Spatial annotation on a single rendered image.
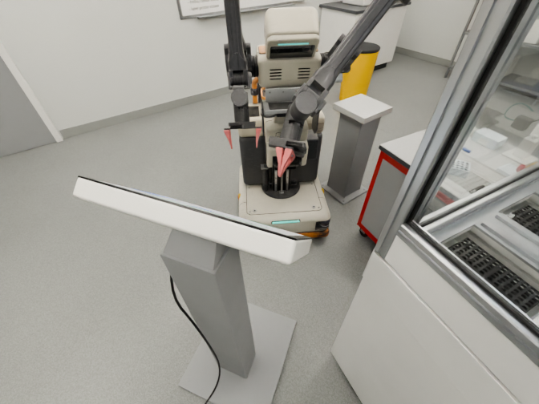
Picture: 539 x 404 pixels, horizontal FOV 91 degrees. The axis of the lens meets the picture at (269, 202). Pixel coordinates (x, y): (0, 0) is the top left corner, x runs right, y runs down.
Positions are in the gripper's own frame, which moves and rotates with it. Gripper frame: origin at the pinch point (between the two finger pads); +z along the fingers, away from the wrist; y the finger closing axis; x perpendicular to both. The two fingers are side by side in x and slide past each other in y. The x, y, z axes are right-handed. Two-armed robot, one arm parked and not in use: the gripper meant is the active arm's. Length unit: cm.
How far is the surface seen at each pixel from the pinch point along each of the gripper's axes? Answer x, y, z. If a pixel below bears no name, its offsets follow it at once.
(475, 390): 1, 56, 38
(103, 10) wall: 118, -245, -142
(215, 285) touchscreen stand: -8.1, -6.5, 32.6
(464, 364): 0, 52, 33
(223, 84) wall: 254, -177, -155
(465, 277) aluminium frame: -10.1, 44.5, 14.3
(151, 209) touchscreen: -24.5, -18.2, 17.7
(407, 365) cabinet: 21, 48, 44
